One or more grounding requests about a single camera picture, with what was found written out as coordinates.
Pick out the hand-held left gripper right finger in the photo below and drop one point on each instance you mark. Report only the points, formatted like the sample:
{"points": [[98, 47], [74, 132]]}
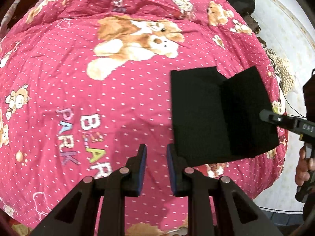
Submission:
{"points": [[171, 170]]}

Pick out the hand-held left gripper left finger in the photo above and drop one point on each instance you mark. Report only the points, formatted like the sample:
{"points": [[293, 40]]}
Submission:
{"points": [[142, 169]]}

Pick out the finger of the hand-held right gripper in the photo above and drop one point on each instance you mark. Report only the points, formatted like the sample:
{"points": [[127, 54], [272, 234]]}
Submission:
{"points": [[275, 119]]}

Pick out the black pants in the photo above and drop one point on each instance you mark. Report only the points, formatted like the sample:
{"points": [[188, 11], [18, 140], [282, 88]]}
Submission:
{"points": [[201, 118]]}

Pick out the person's right hand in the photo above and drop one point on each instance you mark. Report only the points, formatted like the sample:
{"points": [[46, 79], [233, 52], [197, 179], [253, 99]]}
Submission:
{"points": [[303, 170]]}

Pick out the red cartoon printed bed sheet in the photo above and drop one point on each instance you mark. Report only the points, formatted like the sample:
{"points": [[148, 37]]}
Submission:
{"points": [[283, 142]]}

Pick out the cream knitted cloth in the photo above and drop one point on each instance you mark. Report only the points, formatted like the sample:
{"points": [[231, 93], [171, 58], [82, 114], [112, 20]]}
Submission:
{"points": [[284, 71]]}

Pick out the grey white patterned cloth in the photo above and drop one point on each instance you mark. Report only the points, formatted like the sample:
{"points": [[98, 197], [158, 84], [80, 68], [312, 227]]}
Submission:
{"points": [[270, 54]]}

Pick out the brown cloth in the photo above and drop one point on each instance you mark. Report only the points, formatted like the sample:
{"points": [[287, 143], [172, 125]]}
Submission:
{"points": [[253, 24]]}

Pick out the pink printed bear quilt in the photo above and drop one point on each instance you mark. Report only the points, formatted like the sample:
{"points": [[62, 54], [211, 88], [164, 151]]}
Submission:
{"points": [[73, 78]]}

